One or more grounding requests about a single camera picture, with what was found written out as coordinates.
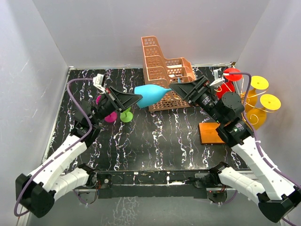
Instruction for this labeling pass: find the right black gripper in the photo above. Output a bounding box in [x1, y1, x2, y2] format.
[169, 76, 225, 124]

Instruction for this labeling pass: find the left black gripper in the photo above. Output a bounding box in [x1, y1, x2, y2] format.
[90, 86, 142, 126]

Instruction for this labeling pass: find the magenta plastic wine glass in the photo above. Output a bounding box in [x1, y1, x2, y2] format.
[96, 95, 117, 123]

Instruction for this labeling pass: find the green plastic wine glass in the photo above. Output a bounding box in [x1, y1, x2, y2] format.
[120, 107, 133, 123]

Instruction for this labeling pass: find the blue plastic wine glass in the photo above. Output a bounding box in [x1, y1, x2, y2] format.
[134, 79, 172, 108]

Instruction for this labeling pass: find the red plastic wine glass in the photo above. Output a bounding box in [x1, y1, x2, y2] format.
[216, 68, 242, 99]

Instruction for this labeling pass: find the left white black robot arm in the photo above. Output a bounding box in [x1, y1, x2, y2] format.
[16, 87, 142, 218]

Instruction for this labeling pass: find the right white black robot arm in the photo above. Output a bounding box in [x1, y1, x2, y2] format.
[169, 77, 301, 223]

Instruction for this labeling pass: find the orange yellow wine glass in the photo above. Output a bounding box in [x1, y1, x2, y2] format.
[246, 75, 269, 107]

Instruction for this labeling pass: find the yellow plastic wine glass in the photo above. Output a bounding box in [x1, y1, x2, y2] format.
[246, 94, 281, 130]

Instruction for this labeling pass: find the peach plastic file organizer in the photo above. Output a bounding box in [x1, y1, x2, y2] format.
[141, 36, 196, 112]

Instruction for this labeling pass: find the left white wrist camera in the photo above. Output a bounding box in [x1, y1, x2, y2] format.
[93, 73, 106, 92]

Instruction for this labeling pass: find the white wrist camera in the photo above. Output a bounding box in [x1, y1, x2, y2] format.
[209, 68, 229, 88]
[93, 73, 106, 92]

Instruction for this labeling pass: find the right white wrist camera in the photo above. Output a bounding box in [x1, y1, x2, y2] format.
[209, 68, 229, 88]

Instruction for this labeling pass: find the gold wire wooden glass rack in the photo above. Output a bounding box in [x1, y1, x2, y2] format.
[198, 75, 270, 145]

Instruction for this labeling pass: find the black front mounting rail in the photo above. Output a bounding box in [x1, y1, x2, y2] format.
[95, 170, 209, 199]

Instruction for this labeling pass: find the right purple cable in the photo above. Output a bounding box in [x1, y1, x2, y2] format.
[225, 72, 301, 226]

